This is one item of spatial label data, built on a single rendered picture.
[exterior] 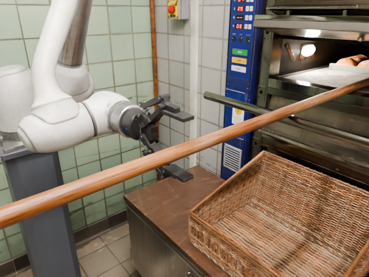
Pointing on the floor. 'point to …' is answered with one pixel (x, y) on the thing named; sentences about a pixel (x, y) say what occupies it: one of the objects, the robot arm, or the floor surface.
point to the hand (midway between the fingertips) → (185, 148)
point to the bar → (330, 131)
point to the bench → (169, 226)
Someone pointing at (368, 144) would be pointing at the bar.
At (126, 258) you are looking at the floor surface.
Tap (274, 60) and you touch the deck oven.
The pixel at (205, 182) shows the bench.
